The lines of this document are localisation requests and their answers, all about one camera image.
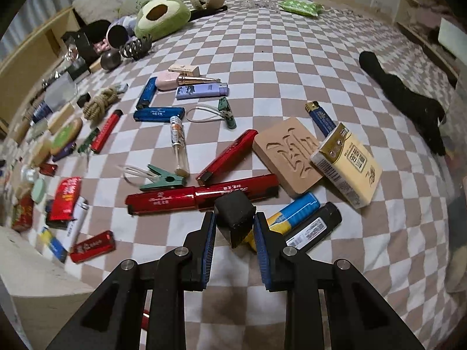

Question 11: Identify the black square box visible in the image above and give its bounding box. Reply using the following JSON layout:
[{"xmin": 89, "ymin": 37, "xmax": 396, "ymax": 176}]
[{"xmin": 71, "ymin": 33, "xmax": 102, "ymax": 63}]

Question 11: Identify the mint round compact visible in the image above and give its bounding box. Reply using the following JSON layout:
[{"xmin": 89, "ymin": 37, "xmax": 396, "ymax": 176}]
[{"xmin": 31, "ymin": 178, "xmax": 48, "ymax": 204}]

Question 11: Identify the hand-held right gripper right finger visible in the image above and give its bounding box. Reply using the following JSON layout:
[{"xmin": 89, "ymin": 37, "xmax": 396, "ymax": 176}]
[{"xmin": 253, "ymin": 211, "xmax": 426, "ymax": 350}]

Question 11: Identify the blue lighter with gold top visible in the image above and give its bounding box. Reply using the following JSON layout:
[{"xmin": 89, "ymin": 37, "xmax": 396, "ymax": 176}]
[{"xmin": 304, "ymin": 101, "xmax": 337, "ymax": 138}]

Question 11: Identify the dark blue wide lighter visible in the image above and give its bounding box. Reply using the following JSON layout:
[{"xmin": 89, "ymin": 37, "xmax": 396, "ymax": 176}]
[{"xmin": 133, "ymin": 106, "xmax": 186, "ymax": 123}]

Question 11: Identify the beige slim box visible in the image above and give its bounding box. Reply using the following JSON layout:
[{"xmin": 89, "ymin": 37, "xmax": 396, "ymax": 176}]
[{"xmin": 168, "ymin": 63, "xmax": 201, "ymax": 75}]

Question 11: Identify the grey metal cup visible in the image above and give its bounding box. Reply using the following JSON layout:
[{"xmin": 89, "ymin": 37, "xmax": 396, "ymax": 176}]
[{"xmin": 100, "ymin": 50, "xmax": 121, "ymax": 71}]

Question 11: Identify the light blue lighter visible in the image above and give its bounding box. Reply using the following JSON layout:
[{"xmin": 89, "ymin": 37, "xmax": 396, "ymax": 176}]
[{"xmin": 175, "ymin": 82, "xmax": 230, "ymax": 100}]

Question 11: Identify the white fluffy pillow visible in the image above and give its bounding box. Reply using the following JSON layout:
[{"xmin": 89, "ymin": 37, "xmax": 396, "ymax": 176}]
[{"xmin": 72, "ymin": 0, "xmax": 122, "ymax": 27}]

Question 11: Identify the small red lighter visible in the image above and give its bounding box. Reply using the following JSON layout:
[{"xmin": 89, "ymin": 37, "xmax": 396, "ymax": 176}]
[{"xmin": 69, "ymin": 230, "xmax": 117, "ymax": 265}]

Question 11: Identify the carved wooden block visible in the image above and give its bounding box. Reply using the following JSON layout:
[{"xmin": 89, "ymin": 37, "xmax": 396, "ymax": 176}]
[{"xmin": 252, "ymin": 116, "xmax": 325, "ymax": 198}]

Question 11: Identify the glass perfume vial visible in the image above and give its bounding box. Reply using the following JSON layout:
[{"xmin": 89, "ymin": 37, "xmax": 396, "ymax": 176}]
[{"xmin": 169, "ymin": 115, "xmax": 191, "ymax": 176}]

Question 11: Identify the green peg with white loop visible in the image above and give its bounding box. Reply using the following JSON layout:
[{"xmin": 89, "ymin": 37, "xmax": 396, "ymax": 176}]
[
  {"xmin": 120, "ymin": 164, "xmax": 189, "ymax": 192},
  {"xmin": 75, "ymin": 127, "xmax": 101, "ymax": 158},
  {"xmin": 186, "ymin": 96, "xmax": 238, "ymax": 129}
]

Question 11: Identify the black sock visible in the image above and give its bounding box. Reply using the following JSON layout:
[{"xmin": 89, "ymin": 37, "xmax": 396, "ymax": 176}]
[{"xmin": 358, "ymin": 50, "xmax": 448, "ymax": 156}]

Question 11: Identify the green frog coaster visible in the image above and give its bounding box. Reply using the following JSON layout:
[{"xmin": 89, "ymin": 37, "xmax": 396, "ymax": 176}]
[{"xmin": 50, "ymin": 118, "xmax": 84, "ymax": 156}]

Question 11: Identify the purple plush toy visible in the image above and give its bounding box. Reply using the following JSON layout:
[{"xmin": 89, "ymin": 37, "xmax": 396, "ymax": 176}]
[{"xmin": 105, "ymin": 14, "xmax": 142, "ymax": 48}]

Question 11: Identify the brown rope knot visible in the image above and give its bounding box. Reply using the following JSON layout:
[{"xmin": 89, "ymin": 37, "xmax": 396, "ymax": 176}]
[{"xmin": 83, "ymin": 86, "xmax": 121, "ymax": 120}]

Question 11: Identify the black lighter blue yellow label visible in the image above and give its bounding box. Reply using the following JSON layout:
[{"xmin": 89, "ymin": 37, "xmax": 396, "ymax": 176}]
[{"xmin": 38, "ymin": 225, "xmax": 68, "ymax": 263}]

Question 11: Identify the purple lighter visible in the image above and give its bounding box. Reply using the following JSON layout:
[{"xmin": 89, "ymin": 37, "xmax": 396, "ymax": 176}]
[{"xmin": 52, "ymin": 142, "xmax": 77, "ymax": 163}]

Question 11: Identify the green polka-dot pouch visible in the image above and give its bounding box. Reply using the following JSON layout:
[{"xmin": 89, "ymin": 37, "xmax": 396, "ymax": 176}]
[{"xmin": 279, "ymin": 0, "xmax": 324, "ymax": 17}]

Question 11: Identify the black hair claw clip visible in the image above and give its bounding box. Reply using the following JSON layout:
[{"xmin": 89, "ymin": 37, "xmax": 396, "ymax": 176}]
[{"xmin": 120, "ymin": 34, "xmax": 153, "ymax": 61}]

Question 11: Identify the long red metal tube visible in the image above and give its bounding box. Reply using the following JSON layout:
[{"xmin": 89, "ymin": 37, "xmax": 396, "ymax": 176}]
[{"xmin": 126, "ymin": 173, "xmax": 280, "ymax": 216}]

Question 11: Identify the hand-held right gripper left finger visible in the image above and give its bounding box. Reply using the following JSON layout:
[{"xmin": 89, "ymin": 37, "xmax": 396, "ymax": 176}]
[{"xmin": 46, "ymin": 211, "xmax": 218, "ymax": 350}]

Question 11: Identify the yellow and blue lighter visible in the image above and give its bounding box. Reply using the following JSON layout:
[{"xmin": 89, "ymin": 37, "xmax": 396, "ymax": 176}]
[{"xmin": 242, "ymin": 192, "xmax": 322, "ymax": 252}]

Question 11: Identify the red sachet pack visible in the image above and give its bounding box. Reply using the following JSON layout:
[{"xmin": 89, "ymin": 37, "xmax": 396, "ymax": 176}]
[{"xmin": 49, "ymin": 176, "xmax": 82, "ymax": 221}]

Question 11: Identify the large wooden oval box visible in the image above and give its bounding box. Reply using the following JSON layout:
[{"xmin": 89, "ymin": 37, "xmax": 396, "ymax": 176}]
[{"xmin": 31, "ymin": 136, "xmax": 54, "ymax": 167}]

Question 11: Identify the yellow cigarette pack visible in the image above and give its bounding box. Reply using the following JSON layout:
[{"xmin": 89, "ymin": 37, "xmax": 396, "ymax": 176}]
[{"xmin": 310, "ymin": 122, "xmax": 383, "ymax": 209}]

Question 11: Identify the wooden bedside shelf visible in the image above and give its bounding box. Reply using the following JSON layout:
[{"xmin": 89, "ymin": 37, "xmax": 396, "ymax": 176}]
[{"xmin": 0, "ymin": 5, "xmax": 80, "ymax": 134}]

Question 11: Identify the black lighter white label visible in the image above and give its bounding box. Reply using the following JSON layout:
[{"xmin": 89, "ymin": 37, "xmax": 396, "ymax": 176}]
[{"xmin": 284, "ymin": 201, "xmax": 343, "ymax": 254}]

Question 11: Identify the pink case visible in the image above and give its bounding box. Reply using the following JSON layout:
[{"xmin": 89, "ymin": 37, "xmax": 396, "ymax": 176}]
[{"xmin": 155, "ymin": 72, "xmax": 180, "ymax": 90}]

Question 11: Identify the white curtain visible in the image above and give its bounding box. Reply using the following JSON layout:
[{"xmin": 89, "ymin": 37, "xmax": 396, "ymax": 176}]
[{"xmin": 7, "ymin": 0, "xmax": 75, "ymax": 39}]

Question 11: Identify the white storage box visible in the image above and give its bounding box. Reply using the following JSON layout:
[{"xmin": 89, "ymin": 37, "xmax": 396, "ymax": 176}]
[{"xmin": 0, "ymin": 225, "xmax": 96, "ymax": 350}]

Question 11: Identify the clear plastic package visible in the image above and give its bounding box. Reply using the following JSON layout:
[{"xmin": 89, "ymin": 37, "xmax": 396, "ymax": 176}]
[{"xmin": 238, "ymin": 0, "xmax": 282, "ymax": 12}]

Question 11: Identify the plain black lighter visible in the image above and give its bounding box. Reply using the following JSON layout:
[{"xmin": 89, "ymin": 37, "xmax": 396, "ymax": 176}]
[{"xmin": 45, "ymin": 204, "xmax": 79, "ymax": 230}]

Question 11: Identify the blue bottle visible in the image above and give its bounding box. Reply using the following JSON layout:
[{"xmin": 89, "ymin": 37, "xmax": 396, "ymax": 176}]
[{"xmin": 31, "ymin": 101, "xmax": 52, "ymax": 123}]

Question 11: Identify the flat black box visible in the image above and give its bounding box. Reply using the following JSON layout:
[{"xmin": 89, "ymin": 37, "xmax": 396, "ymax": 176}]
[{"xmin": 69, "ymin": 63, "xmax": 90, "ymax": 81}]

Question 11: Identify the translucent plastic box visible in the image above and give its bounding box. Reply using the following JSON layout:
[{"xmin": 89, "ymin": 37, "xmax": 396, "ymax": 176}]
[{"xmin": 45, "ymin": 72, "xmax": 79, "ymax": 112}]

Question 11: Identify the small black block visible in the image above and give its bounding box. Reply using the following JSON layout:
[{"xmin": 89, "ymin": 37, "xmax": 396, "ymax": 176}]
[{"xmin": 213, "ymin": 193, "xmax": 256, "ymax": 249}]

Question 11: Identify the short red metal tube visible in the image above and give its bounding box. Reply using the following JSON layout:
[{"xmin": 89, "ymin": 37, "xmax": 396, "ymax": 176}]
[{"xmin": 196, "ymin": 129, "xmax": 259, "ymax": 187}]

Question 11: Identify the pile of clothes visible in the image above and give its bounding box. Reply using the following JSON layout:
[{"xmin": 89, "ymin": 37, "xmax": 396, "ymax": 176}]
[{"xmin": 404, "ymin": 0, "xmax": 457, "ymax": 41}]

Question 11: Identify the medium wooden oval box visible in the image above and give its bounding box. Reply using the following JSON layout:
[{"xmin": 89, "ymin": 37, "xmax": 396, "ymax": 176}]
[{"xmin": 47, "ymin": 100, "xmax": 76, "ymax": 134}]

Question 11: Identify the black bag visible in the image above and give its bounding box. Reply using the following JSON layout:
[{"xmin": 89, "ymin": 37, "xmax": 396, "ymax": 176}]
[{"xmin": 61, "ymin": 20, "xmax": 111, "ymax": 46}]

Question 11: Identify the avocado plush toy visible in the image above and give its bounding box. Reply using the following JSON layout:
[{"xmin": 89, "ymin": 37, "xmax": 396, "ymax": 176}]
[{"xmin": 134, "ymin": 0, "xmax": 192, "ymax": 41}]

